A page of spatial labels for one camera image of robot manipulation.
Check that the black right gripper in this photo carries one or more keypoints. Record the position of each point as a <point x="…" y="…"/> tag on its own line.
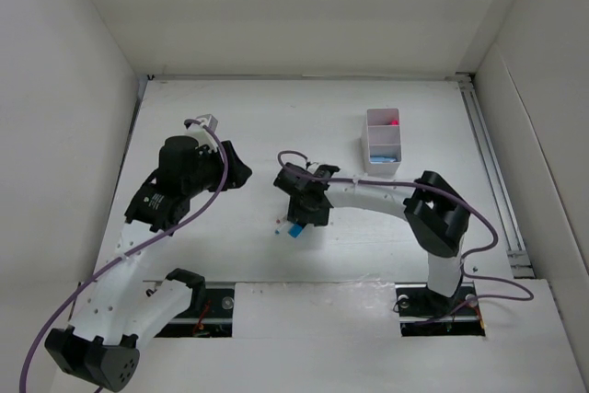
<point x="320" y="217"/>

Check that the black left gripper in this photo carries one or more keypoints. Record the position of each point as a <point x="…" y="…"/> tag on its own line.
<point x="236" y="171"/>

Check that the black highlighter blue cap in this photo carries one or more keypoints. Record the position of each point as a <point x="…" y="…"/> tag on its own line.
<point x="295" y="230"/>

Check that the blue correction tape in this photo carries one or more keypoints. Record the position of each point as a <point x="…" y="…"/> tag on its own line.
<point x="382" y="159"/>

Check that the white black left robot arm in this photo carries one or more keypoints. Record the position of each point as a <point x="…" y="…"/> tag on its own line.
<point x="102" y="343"/>

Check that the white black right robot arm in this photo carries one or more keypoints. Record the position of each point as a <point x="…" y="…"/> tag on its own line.
<point x="429" y="205"/>

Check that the white three-compartment organizer box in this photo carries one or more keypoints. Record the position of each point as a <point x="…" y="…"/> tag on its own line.
<point x="379" y="138"/>

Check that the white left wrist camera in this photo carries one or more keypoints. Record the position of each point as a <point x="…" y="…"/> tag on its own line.
<point x="202" y="129"/>

